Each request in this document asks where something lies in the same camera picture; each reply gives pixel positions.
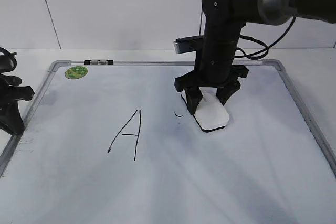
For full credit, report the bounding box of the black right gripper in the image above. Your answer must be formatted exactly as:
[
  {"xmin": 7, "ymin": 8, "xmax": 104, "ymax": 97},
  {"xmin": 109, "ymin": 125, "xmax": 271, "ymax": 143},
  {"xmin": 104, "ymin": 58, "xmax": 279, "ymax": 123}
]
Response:
[{"xmin": 174, "ymin": 39, "xmax": 248, "ymax": 114}]

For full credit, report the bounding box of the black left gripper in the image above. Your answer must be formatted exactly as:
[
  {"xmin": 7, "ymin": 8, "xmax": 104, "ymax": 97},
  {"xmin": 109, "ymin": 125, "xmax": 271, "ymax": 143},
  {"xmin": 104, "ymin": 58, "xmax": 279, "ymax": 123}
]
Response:
[{"xmin": 1, "ymin": 74, "xmax": 35, "ymax": 134}]

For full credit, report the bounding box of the white whiteboard eraser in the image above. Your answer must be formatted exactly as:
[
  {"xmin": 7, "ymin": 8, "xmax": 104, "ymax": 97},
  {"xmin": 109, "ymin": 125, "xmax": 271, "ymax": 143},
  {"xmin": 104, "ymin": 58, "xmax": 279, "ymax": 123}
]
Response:
[{"xmin": 189, "ymin": 89, "xmax": 230, "ymax": 133}]

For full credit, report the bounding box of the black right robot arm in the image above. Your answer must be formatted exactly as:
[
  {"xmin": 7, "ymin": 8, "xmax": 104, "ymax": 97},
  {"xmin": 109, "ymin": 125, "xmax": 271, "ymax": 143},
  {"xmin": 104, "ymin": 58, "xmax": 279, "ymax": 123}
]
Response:
[{"xmin": 174, "ymin": 0, "xmax": 335, "ymax": 114}]

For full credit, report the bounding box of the white aluminium-framed whiteboard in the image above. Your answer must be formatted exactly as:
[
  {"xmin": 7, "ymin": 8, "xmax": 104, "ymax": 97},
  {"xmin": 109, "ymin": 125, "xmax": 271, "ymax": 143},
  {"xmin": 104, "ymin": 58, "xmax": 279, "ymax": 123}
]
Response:
[{"xmin": 1, "ymin": 60, "xmax": 335, "ymax": 223}]

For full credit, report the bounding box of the black board hanger clip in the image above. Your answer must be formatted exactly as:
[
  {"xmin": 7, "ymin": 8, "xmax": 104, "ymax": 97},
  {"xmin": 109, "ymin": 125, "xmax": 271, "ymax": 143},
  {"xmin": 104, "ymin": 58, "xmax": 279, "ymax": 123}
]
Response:
[{"xmin": 83, "ymin": 60, "xmax": 114, "ymax": 66}]

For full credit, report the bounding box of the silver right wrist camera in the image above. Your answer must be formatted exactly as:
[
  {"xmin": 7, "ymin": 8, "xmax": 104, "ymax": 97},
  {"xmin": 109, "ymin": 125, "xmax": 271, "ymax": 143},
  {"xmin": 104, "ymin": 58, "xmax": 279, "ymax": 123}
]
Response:
[{"xmin": 173, "ymin": 35, "xmax": 203, "ymax": 54}]

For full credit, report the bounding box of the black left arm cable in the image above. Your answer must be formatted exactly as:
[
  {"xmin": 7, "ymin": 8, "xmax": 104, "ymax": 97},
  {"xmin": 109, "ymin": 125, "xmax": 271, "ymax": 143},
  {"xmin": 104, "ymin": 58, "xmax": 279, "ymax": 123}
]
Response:
[{"xmin": 0, "ymin": 47, "xmax": 18, "ymax": 73}]

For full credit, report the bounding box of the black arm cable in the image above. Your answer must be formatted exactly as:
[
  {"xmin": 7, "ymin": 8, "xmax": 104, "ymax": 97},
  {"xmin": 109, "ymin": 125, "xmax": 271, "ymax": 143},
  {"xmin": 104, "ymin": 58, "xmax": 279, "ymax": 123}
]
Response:
[
  {"xmin": 235, "ymin": 15, "xmax": 297, "ymax": 61},
  {"xmin": 0, "ymin": 47, "xmax": 18, "ymax": 73}
]

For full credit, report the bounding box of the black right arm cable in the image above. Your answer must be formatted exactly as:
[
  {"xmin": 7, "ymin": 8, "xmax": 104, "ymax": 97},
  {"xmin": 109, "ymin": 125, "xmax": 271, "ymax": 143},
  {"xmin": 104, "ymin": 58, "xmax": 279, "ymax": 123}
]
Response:
[{"xmin": 235, "ymin": 15, "xmax": 297, "ymax": 61}]

